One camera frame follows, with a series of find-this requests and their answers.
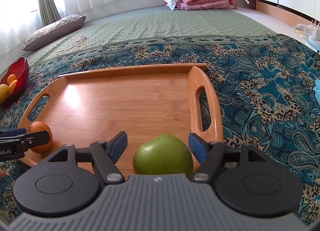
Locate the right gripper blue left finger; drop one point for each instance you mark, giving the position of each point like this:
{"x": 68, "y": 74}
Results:
{"x": 103, "y": 157}

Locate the orange fruit in bowl front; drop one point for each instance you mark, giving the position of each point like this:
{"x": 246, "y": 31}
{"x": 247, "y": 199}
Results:
{"x": 12, "y": 86}

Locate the orange fruit in bowl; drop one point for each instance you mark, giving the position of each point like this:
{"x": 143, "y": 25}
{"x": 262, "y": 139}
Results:
{"x": 12, "y": 86}
{"x": 11, "y": 78}

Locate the green quilted mattress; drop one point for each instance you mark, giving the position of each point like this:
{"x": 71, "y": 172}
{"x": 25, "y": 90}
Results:
{"x": 150, "y": 22}

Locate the light blue cloth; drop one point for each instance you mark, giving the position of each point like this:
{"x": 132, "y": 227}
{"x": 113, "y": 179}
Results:
{"x": 316, "y": 90}

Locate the left green curtain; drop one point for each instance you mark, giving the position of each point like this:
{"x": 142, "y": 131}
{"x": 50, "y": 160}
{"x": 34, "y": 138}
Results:
{"x": 48, "y": 12}

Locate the red glass bowl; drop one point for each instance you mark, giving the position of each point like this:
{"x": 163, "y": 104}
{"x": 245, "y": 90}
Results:
{"x": 20, "y": 68}

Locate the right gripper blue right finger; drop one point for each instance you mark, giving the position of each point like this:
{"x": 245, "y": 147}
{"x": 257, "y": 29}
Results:
{"x": 212, "y": 156}

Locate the orange fruit in bowl rear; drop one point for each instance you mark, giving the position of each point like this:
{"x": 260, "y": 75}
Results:
{"x": 11, "y": 78}

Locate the white charger with cable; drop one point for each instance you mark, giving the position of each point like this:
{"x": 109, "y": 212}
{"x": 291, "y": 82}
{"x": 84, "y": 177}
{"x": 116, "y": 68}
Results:
{"x": 312, "y": 41}

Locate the green apple front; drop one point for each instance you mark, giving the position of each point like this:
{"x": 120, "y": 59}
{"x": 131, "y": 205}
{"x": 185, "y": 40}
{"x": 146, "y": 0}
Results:
{"x": 165, "y": 154}

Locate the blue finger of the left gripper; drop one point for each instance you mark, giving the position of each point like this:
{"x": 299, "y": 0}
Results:
{"x": 11, "y": 133}
{"x": 35, "y": 139}

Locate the yellow fruit in bowl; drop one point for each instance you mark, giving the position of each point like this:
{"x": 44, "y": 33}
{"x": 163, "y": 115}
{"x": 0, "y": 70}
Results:
{"x": 3, "y": 92}

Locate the teal paisley cloth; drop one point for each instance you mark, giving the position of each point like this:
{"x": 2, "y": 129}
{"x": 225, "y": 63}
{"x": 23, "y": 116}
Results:
{"x": 264, "y": 85}

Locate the wooden serving tray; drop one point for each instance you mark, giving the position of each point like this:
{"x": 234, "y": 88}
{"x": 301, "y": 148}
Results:
{"x": 143, "y": 101}

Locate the clear plastic bag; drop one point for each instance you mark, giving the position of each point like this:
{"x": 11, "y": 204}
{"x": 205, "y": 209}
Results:
{"x": 303, "y": 30}

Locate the floral grey pillow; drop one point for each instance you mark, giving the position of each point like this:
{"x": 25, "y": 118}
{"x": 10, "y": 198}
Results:
{"x": 52, "y": 32}

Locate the large orange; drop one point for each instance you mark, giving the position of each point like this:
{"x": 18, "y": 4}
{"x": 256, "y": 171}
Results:
{"x": 41, "y": 126}

